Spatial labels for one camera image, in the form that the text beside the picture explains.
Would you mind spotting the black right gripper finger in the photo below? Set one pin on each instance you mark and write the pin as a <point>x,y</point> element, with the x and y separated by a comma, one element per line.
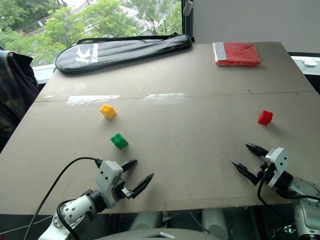
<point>245,171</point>
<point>256,149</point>

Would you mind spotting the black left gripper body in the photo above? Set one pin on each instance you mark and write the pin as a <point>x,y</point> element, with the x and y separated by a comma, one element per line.
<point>121,190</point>

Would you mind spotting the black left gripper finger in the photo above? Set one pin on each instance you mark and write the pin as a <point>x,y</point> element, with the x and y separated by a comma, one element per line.
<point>142,184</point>
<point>129,164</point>

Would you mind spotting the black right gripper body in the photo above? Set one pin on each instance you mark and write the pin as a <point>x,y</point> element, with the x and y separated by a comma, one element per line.
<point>265,171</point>

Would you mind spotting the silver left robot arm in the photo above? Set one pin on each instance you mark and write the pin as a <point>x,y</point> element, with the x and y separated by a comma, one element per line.
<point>75,210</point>

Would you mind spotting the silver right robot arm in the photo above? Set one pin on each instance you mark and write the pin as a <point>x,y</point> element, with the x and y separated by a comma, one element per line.
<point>303,200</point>

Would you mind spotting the green toy brick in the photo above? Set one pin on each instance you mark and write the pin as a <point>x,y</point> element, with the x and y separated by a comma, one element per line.
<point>119,141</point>

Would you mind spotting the red toy brick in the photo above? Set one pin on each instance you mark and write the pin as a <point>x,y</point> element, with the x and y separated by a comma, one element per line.
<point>265,117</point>

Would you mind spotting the yellow toy brick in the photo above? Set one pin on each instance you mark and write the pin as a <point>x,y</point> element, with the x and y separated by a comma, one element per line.
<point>108,111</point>

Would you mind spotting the red packet in clear wrap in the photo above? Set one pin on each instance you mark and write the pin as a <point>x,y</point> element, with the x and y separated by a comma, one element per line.
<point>238,53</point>

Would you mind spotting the small white device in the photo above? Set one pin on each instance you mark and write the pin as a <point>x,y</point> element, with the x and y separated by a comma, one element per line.
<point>310,62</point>

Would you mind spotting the black racket bag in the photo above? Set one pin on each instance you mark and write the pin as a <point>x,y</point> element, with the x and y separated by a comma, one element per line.
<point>120,51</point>

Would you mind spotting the dark plaid jacket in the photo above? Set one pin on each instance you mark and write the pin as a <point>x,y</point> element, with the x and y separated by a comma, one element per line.
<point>15,95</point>

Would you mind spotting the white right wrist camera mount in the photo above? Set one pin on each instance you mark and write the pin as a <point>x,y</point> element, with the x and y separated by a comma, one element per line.
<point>277,166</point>

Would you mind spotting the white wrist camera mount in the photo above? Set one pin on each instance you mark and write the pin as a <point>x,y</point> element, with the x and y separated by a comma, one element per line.
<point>277,166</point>
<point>108,175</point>

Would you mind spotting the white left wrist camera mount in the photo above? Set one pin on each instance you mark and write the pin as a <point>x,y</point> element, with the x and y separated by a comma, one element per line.
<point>108,175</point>

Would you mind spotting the black window frame post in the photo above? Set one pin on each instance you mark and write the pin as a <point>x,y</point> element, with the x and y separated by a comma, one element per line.
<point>188,17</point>

